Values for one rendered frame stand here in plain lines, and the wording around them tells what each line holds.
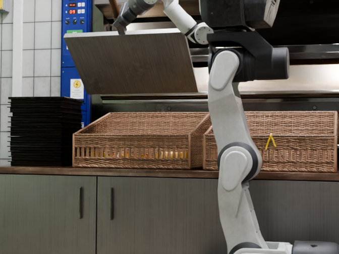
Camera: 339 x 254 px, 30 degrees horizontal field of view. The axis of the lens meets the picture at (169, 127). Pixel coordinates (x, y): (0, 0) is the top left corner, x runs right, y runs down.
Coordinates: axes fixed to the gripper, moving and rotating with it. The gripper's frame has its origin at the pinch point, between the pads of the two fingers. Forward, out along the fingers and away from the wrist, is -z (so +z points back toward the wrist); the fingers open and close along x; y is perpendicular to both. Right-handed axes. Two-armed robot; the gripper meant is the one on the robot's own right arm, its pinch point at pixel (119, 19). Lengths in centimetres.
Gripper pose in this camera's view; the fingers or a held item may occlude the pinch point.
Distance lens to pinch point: 272.9
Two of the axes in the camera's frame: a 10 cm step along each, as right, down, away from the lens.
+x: 1.7, -7.5, 6.4
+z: 6.7, -3.9, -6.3
